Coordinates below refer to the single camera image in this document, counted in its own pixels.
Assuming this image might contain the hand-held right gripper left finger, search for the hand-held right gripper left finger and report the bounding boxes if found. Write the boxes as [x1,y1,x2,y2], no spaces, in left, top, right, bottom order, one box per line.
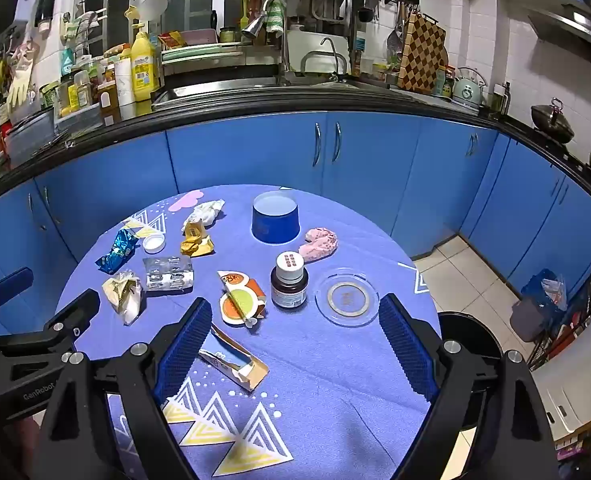
[35,297,213,480]

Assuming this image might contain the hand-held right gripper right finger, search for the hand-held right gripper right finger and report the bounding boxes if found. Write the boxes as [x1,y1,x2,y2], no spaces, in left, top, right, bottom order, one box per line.
[378,294,561,480]

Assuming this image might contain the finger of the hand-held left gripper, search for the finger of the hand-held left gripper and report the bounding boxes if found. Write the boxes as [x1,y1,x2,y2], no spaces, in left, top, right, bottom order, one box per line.
[0,288,101,363]
[0,267,35,323]

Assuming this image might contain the cream wrapper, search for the cream wrapper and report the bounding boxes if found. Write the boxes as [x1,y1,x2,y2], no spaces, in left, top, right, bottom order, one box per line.
[101,270,143,326]

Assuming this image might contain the torn cardboard box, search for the torn cardboard box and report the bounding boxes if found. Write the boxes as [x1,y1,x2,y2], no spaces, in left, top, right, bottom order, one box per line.
[198,322,270,392]

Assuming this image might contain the black trash bin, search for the black trash bin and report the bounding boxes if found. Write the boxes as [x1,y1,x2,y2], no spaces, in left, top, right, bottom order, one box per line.
[438,311,503,431]

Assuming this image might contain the silver blister pack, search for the silver blister pack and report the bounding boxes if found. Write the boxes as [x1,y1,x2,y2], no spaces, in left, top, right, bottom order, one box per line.
[142,255,196,292]

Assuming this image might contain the orange white wrapper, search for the orange white wrapper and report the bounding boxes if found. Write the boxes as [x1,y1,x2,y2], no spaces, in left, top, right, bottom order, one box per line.
[218,270,267,328]

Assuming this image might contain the blue foil wrapper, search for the blue foil wrapper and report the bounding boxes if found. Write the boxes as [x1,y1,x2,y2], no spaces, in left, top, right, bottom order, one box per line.
[95,227,140,275]

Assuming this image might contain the clear plastic lid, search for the clear plastic lid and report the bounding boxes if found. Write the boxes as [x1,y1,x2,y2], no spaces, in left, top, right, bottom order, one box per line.
[314,268,380,328]

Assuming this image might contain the yellow wrapper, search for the yellow wrapper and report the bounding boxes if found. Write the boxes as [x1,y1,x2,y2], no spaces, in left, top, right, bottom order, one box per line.
[180,221,215,257]

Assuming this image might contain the brown medicine bottle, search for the brown medicine bottle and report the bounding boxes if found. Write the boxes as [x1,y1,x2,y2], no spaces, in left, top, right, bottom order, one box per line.
[270,251,309,310]

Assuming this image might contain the white tissue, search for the white tissue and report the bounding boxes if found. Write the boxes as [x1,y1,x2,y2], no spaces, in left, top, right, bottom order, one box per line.
[182,200,226,233]

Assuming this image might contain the pink wrapper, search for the pink wrapper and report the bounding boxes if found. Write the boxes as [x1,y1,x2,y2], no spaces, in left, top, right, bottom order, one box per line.
[298,227,339,263]

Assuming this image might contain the blue paper cup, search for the blue paper cup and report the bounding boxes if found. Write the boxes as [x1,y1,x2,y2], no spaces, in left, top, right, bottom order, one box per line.
[251,191,299,246]

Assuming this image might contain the blue patterned tablecloth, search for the blue patterned tablecloth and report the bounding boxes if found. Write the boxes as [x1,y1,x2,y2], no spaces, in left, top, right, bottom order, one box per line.
[55,184,443,480]

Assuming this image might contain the grey bin with blue bag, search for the grey bin with blue bag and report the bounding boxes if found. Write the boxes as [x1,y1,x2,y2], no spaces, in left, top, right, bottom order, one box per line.
[509,269,569,343]

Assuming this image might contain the clear storage box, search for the clear storage box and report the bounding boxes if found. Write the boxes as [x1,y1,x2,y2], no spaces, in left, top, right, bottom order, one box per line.
[5,107,56,161]

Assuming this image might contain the white appliance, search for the white appliance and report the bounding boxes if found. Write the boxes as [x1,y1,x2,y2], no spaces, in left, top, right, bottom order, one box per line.
[530,310,591,441]

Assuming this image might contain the blue kitchen cabinets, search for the blue kitchen cabinets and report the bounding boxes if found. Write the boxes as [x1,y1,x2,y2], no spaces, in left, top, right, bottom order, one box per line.
[0,107,591,336]

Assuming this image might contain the yellow rubber glove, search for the yellow rubber glove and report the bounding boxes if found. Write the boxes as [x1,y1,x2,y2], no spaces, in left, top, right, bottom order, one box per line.
[6,42,41,108]

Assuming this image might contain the yellow detergent bottle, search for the yellow detergent bottle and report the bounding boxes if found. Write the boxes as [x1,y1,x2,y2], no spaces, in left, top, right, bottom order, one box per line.
[130,22,161,93]

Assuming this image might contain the glass bottle with lid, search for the glass bottle with lid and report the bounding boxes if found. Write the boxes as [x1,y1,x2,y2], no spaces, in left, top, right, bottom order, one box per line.
[490,84,511,115]

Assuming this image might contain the green kettle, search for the green kettle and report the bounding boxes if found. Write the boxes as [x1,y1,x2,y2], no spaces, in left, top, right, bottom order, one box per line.
[451,66,489,108]

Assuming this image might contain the wok with lid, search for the wok with lid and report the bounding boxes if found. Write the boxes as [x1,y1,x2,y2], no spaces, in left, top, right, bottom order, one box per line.
[530,97,575,143]

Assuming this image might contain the checkered wooden cutting board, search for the checkered wooden cutting board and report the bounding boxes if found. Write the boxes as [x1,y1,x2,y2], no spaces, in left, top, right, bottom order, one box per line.
[398,12,449,95]

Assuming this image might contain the hanging metal ladle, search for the hanging metal ladle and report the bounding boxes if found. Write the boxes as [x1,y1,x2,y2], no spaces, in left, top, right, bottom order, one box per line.
[388,2,416,61]

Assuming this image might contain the white plastic jug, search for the white plastic jug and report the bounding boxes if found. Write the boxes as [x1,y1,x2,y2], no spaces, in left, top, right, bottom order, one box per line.
[125,0,168,21]

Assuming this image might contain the small curved faucet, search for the small curved faucet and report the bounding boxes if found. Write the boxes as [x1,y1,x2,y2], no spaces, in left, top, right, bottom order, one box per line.
[300,37,341,76]

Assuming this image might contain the white plastic board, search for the white plastic board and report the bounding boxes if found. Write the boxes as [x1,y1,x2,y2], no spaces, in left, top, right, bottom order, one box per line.
[288,30,351,76]

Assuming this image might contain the steel kitchen faucet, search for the steel kitchen faucet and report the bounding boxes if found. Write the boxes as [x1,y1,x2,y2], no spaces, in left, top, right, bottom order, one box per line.
[240,0,293,86]

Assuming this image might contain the green white striped cloth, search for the green white striped cloth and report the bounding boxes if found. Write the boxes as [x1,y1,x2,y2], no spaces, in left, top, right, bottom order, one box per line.
[265,0,287,38]

